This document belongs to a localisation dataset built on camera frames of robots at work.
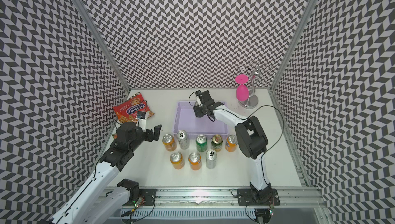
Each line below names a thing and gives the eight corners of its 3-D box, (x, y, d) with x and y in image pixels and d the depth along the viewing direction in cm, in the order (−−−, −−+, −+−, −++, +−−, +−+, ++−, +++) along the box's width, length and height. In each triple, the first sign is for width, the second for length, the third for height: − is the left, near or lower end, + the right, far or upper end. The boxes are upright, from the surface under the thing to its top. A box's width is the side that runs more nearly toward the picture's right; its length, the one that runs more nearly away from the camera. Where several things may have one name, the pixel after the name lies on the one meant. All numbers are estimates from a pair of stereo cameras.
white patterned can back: (205, 169, 83) (206, 161, 73) (205, 158, 86) (206, 149, 76) (216, 169, 83) (217, 161, 73) (215, 158, 86) (217, 149, 76)
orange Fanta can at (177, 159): (172, 169, 83) (169, 162, 75) (174, 158, 87) (170, 151, 79) (183, 169, 83) (181, 162, 75) (184, 158, 87) (182, 151, 79)
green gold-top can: (211, 152, 89) (212, 144, 80) (211, 142, 93) (212, 134, 84) (221, 152, 89) (222, 144, 80) (220, 142, 93) (222, 134, 84)
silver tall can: (180, 149, 90) (176, 137, 78) (181, 141, 93) (177, 129, 81) (189, 149, 90) (186, 137, 78) (189, 141, 93) (187, 129, 81)
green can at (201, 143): (199, 153, 88) (198, 146, 80) (195, 144, 92) (194, 136, 84) (208, 150, 90) (208, 142, 82) (204, 141, 93) (204, 133, 85)
